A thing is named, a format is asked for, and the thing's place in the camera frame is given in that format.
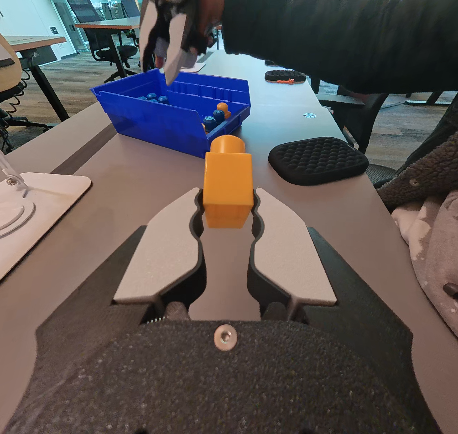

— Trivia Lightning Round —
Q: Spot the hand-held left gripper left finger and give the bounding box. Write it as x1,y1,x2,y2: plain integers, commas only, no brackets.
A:
113,187,208,318

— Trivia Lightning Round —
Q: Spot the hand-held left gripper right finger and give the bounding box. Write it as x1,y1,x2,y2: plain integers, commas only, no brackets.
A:
247,188,338,318

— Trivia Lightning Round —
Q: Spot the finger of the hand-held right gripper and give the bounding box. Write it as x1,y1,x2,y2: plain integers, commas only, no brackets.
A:
139,0,159,73
163,13,188,86

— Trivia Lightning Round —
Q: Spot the pile of blue yellow blocks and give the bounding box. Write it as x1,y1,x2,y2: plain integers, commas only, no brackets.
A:
138,92,231,134

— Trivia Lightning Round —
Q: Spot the blue plastic bin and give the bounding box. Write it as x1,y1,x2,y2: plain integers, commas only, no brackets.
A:
89,68,251,159

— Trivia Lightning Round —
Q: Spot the yellow two-stud block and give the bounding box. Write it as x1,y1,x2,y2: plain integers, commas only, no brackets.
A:
203,135,254,229

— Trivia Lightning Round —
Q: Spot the person's right hand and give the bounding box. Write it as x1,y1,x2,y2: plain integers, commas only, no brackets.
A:
198,0,226,36

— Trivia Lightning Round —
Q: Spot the wooden-top office desk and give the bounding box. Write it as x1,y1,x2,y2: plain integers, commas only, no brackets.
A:
74,16,142,79
4,35,71,122

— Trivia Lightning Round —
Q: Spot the grey mesh chair seat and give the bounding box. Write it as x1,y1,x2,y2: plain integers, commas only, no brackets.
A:
365,164,396,188

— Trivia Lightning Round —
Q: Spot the white stand with wooden board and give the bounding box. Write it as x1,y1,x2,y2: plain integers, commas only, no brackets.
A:
0,33,92,281

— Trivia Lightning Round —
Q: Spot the person's grey printed sweatshirt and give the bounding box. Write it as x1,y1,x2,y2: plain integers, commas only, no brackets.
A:
392,191,458,338

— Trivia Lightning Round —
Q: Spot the black mesh office chair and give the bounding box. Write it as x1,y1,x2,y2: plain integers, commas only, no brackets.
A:
317,85,390,155

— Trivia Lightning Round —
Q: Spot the person's black fleece-lined jacket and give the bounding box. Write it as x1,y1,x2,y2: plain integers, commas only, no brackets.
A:
377,101,458,211

